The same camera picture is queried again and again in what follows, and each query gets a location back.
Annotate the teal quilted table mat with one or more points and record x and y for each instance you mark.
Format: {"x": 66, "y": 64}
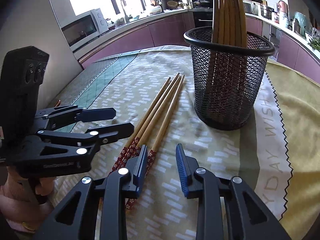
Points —
{"x": 107, "y": 72}

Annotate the olive dash-patterned tablecloth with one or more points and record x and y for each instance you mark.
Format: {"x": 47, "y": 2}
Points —
{"x": 175, "y": 205}

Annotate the black built-in oven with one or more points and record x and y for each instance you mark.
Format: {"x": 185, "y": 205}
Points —
{"x": 202, "y": 18}

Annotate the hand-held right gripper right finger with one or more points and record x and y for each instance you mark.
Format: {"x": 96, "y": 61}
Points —
{"x": 181, "y": 165}

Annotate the black lidded wok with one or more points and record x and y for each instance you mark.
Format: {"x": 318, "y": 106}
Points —
{"x": 200, "y": 2}

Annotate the grey refrigerator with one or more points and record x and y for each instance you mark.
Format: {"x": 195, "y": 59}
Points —
{"x": 30, "y": 25}

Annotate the leafy greens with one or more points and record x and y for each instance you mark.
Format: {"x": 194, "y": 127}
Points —
{"x": 315, "y": 43}

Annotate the mint green appliance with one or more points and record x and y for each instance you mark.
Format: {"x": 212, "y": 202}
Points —
{"x": 301, "y": 22}

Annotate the silver toaster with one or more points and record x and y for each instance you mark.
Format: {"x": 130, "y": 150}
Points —
{"x": 247, "y": 7}

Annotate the woven basket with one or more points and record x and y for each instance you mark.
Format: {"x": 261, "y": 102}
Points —
{"x": 172, "y": 3}

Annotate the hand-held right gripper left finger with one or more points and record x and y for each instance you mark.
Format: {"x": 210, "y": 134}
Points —
{"x": 141, "y": 165}

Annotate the black mesh holder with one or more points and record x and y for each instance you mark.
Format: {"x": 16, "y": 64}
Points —
{"x": 225, "y": 92}

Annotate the person's left hand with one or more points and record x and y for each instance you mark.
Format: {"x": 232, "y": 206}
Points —
{"x": 17, "y": 205}

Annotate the beige bowl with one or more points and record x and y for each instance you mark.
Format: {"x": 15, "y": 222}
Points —
{"x": 155, "y": 9}

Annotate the steel faucet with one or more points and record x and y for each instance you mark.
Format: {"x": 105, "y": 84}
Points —
{"x": 123, "y": 10}

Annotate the steel pot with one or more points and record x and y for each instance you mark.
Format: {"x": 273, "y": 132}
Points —
{"x": 266, "y": 11}

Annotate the pink kettle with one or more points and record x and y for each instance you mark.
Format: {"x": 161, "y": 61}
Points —
{"x": 282, "y": 7}

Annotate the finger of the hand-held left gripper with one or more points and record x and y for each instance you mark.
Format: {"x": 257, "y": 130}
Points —
{"x": 117, "y": 131}
{"x": 100, "y": 113}

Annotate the yellow cloth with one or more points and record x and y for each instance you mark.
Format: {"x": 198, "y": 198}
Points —
{"x": 300, "y": 130}

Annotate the pink base cabinet run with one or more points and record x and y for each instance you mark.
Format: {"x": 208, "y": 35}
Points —
{"x": 150, "y": 32}
{"x": 295, "y": 52}

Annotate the white microwave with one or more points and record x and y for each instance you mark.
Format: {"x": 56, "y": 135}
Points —
{"x": 80, "y": 30}

